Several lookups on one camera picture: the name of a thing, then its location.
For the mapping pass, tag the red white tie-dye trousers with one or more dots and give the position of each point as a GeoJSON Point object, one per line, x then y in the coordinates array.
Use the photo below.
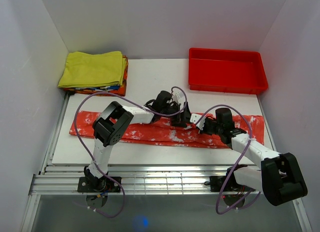
{"type": "Point", "coordinates": [161, 133]}

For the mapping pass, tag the folded yellow trousers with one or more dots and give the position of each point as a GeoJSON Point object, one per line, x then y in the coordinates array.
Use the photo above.
{"type": "Point", "coordinates": [84, 70]}

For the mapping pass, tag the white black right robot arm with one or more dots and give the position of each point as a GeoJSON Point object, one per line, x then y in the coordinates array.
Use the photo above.
{"type": "Point", "coordinates": [277, 175]}

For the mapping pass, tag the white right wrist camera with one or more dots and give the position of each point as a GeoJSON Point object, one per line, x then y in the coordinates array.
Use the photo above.
{"type": "Point", "coordinates": [197, 120]}

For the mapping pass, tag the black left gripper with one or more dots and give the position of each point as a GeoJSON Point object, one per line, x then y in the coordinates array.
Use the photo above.
{"type": "Point", "coordinates": [181, 119]}

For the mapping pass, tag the aluminium table edge rail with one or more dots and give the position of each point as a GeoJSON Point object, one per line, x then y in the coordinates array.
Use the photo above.
{"type": "Point", "coordinates": [136, 180]}

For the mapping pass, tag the folded orange patterned trousers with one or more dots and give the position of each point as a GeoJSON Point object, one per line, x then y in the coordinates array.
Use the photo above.
{"type": "Point", "coordinates": [114, 89]}

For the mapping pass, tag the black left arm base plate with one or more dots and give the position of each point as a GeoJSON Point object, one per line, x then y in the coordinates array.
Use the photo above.
{"type": "Point", "coordinates": [102, 185]}

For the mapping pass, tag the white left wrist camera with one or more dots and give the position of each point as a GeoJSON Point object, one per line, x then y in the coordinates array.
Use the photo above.
{"type": "Point", "coordinates": [179, 98]}

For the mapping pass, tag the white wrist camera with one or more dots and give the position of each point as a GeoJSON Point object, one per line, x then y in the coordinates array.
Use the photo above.
{"type": "Point", "coordinates": [179, 98]}
{"type": "Point", "coordinates": [197, 120]}

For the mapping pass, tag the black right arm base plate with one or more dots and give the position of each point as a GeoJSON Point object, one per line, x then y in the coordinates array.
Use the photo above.
{"type": "Point", "coordinates": [216, 182]}

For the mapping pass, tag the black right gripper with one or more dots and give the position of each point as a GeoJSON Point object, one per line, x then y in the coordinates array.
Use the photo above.
{"type": "Point", "coordinates": [204, 131]}

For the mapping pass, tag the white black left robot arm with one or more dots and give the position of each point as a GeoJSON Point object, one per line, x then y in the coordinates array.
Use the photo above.
{"type": "Point", "coordinates": [111, 124]}

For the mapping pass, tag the red plastic tray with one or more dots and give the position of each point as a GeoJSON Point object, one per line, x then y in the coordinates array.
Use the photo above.
{"type": "Point", "coordinates": [227, 71]}

